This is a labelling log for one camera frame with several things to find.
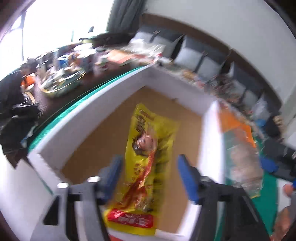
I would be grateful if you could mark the orange clear snack bag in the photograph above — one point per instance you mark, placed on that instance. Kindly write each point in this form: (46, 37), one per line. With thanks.
(243, 166)

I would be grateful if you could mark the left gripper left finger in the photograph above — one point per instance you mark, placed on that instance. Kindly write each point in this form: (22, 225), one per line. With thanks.
(58, 221)

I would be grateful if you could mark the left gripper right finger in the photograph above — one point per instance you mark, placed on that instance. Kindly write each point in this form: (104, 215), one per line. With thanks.
(225, 210)

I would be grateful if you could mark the yellow snack bag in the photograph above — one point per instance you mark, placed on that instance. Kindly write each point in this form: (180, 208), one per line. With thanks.
(148, 155)

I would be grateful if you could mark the clear plastic bag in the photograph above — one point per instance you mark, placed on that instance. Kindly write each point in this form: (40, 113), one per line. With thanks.
(260, 110)

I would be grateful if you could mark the black bag on sofa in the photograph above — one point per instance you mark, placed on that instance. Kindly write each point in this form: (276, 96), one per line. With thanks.
(271, 128)

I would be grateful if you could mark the white cardboard box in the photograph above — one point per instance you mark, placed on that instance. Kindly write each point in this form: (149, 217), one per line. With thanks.
(96, 129)

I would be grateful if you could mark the person in black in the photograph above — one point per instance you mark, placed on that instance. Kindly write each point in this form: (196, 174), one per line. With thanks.
(18, 115)

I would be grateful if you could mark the grey curtain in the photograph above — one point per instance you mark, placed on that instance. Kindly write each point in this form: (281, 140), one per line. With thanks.
(125, 16)

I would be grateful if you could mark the glass bowl with items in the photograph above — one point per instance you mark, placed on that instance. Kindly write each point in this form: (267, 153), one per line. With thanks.
(60, 82)

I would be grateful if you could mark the grey sofa cushion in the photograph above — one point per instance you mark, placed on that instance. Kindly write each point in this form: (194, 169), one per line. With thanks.
(158, 35)
(248, 89)
(201, 58)

